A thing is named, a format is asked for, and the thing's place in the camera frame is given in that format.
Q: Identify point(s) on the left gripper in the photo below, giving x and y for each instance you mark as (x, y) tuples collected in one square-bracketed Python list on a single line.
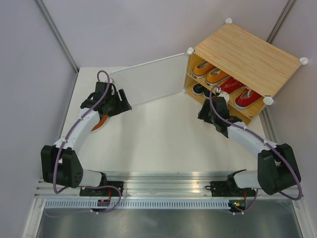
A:
[(123, 106)]

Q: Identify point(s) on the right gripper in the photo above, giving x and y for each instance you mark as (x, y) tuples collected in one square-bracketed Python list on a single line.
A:
[(205, 108)]

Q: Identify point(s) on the black sneaker white laces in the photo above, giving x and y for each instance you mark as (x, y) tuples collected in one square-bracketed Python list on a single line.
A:
[(207, 93)]

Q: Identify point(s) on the grey sneaker orange sole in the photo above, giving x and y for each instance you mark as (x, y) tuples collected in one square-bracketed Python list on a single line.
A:
[(100, 123)]

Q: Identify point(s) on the red sneaker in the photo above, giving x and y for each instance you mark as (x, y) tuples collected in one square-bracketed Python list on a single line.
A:
[(246, 98), (230, 85)]

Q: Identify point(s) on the white cabinet door panel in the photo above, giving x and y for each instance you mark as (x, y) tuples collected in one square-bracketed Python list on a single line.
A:
[(152, 80)]

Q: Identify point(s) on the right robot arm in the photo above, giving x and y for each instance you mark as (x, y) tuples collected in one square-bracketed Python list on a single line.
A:
[(277, 168)]

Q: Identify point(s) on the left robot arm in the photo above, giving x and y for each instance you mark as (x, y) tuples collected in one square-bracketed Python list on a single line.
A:
[(60, 162)]

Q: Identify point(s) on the wooden shoe cabinet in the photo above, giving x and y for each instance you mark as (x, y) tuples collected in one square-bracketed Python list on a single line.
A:
[(254, 62)]

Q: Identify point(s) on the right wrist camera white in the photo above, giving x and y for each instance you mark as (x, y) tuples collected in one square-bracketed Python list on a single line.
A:
[(221, 93)]

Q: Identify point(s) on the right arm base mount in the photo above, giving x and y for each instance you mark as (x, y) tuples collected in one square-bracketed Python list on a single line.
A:
[(228, 188)]

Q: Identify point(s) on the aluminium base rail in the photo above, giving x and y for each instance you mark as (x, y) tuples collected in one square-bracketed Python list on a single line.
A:
[(154, 185)]

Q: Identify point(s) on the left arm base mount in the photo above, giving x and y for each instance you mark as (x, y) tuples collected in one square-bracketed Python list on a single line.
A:
[(103, 192)]

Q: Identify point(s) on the white slotted cable duct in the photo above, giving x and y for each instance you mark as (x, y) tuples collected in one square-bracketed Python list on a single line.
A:
[(139, 204)]

